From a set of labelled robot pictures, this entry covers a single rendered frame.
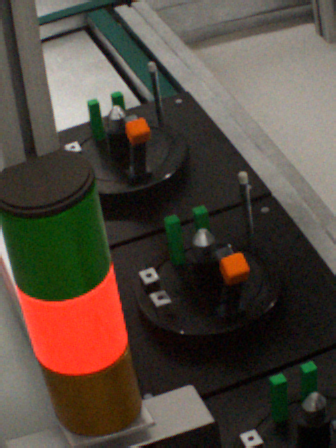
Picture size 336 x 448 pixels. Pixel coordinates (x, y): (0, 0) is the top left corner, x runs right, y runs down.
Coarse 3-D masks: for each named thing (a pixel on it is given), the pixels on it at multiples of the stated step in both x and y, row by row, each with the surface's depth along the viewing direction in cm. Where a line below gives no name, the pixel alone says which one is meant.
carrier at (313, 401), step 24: (312, 360) 108; (264, 384) 107; (288, 384) 106; (312, 384) 98; (216, 408) 105; (240, 408) 105; (264, 408) 101; (288, 408) 100; (312, 408) 93; (240, 432) 99; (264, 432) 99; (288, 432) 98; (312, 432) 94
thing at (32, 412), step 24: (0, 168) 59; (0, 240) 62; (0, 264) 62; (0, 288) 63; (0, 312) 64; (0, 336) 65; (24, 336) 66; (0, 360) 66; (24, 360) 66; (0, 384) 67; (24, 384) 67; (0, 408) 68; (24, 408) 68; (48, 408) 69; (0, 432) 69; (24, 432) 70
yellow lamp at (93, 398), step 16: (128, 352) 63; (48, 368) 62; (112, 368) 62; (128, 368) 63; (48, 384) 63; (64, 384) 62; (80, 384) 62; (96, 384) 62; (112, 384) 62; (128, 384) 63; (64, 400) 63; (80, 400) 62; (96, 400) 62; (112, 400) 63; (128, 400) 64; (64, 416) 64; (80, 416) 63; (96, 416) 63; (112, 416) 64; (128, 416) 64; (80, 432) 64; (96, 432) 64; (112, 432) 64
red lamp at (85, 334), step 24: (96, 288) 59; (24, 312) 60; (48, 312) 59; (72, 312) 59; (96, 312) 59; (120, 312) 62; (48, 336) 60; (72, 336) 60; (96, 336) 60; (120, 336) 62; (48, 360) 61; (72, 360) 61; (96, 360) 61
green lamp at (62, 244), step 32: (96, 192) 57; (0, 224) 57; (32, 224) 55; (64, 224) 56; (96, 224) 57; (32, 256) 57; (64, 256) 57; (96, 256) 58; (32, 288) 58; (64, 288) 58
